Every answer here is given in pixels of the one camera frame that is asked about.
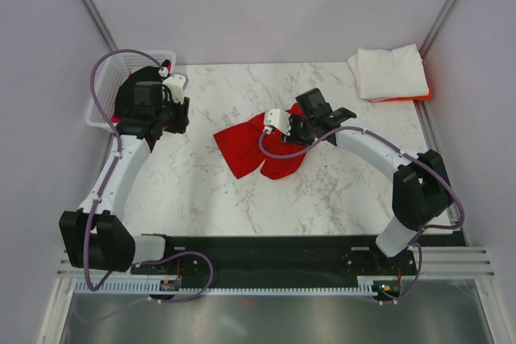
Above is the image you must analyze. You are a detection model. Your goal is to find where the red t-shirt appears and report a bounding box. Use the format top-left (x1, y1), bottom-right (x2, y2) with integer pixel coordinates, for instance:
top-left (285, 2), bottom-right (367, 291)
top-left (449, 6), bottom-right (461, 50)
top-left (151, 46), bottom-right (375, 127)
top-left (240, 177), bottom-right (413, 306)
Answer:
top-left (214, 113), bottom-right (306, 180)

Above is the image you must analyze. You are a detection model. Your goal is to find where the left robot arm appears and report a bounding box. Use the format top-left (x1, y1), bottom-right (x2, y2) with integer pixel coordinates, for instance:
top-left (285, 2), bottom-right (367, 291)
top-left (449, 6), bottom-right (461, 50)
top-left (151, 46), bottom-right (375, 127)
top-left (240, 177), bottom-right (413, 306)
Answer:
top-left (59, 73), bottom-right (189, 274)

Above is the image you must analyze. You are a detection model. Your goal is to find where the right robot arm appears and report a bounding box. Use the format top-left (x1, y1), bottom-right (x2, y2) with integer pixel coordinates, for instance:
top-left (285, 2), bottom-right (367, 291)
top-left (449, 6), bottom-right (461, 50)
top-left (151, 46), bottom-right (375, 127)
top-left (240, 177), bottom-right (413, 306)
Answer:
top-left (264, 88), bottom-right (454, 275)

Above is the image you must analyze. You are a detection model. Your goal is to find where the black t-shirt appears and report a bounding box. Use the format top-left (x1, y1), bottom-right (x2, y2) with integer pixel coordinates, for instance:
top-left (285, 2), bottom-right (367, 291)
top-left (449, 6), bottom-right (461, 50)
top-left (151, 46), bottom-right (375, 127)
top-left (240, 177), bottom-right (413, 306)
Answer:
top-left (111, 66), bottom-right (163, 123)

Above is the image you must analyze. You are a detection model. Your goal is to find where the pink t-shirt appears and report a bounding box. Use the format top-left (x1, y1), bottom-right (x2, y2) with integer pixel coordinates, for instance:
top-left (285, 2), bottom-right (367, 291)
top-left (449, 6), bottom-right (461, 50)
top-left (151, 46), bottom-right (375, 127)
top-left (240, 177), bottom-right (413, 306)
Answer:
top-left (111, 60), bottom-right (173, 123)

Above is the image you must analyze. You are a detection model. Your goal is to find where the white plastic basket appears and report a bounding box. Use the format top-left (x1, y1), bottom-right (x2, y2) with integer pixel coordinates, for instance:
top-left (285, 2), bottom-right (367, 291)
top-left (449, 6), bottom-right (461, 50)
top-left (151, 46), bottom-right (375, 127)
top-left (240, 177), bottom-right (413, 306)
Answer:
top-left (85, 52), bottom-right (157, 133)

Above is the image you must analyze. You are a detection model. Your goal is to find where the folded white t-shirt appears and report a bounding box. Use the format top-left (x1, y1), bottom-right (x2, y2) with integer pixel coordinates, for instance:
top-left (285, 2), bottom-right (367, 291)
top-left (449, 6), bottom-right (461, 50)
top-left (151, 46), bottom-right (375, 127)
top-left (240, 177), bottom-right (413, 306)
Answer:
top-left (347, 44), bottom-right (428, 101)

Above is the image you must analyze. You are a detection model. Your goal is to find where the folded orange t-shirt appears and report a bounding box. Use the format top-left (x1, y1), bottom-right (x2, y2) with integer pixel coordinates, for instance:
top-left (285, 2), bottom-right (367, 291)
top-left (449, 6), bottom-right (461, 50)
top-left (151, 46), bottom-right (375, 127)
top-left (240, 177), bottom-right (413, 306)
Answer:
top-left (369, 85), bottom-right (434, 103)

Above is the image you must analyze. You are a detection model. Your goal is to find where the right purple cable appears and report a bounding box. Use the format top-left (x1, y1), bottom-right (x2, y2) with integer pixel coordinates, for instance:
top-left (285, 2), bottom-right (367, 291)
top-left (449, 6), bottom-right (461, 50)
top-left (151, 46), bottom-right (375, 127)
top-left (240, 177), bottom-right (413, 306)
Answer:
top-left (257, 126), bottom-right (464, 305)

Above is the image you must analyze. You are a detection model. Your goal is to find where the purple cable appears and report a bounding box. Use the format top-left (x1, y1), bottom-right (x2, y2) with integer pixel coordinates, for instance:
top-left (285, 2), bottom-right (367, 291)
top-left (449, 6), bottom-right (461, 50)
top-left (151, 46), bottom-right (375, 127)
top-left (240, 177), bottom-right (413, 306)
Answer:
top-left (257, 126), bottom-right (464, 305)
top-left (74, 49), bottom-right (214, 325)

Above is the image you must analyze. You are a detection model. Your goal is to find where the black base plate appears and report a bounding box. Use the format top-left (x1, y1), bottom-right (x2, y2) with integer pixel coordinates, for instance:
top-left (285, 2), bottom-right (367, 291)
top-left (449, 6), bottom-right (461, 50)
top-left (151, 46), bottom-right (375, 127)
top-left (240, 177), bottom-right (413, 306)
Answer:
top-left (129, 234), bottom-right (420, 295)

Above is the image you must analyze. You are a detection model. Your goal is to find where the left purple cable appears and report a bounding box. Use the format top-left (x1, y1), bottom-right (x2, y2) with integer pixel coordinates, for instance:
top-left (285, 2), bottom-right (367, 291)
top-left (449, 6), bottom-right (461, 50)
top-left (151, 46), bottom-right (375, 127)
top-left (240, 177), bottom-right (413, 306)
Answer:
top-left (74, 49), bottom-right (214, 325)

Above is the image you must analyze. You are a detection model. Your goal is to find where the white slotted cable duct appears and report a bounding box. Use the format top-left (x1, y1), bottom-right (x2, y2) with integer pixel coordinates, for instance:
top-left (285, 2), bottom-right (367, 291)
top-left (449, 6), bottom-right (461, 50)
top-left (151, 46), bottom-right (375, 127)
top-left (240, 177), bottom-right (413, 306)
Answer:
top-left (96, 276), bottom-right (401, 296)

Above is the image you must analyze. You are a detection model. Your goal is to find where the aluminium rail frame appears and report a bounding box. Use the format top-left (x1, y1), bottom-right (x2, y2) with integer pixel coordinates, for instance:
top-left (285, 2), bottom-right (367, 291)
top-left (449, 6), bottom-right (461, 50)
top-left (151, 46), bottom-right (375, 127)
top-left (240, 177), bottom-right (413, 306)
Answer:
top-left (37, 163), bottom-right (498, 343)

